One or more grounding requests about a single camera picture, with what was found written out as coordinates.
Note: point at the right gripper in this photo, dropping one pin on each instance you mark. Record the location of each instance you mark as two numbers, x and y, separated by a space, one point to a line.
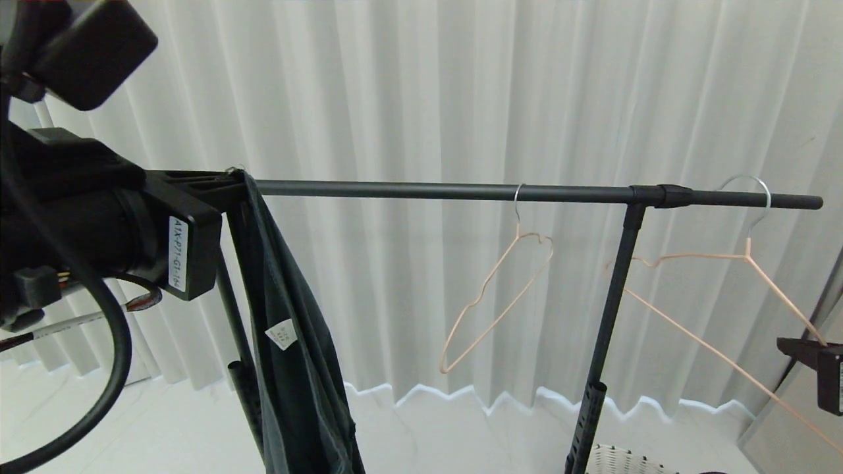
831 382

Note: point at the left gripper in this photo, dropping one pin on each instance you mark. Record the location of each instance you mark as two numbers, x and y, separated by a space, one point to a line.
191 217

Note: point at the pink clothes hanger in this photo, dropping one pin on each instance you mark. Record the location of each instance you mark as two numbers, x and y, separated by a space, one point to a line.
518 227
748 249

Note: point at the dark grey sleeveless top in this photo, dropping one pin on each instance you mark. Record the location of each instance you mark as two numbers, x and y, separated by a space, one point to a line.
296 382

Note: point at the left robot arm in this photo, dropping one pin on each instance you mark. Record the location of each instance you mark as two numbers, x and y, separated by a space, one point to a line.
26 289

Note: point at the white laundry basket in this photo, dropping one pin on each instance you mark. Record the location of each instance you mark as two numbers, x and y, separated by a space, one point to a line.
625 461

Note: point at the black clothes rack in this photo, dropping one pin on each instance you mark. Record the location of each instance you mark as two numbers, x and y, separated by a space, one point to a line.
428 191

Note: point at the white curtain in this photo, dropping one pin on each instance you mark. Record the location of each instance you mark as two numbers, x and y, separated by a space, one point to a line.
428 85

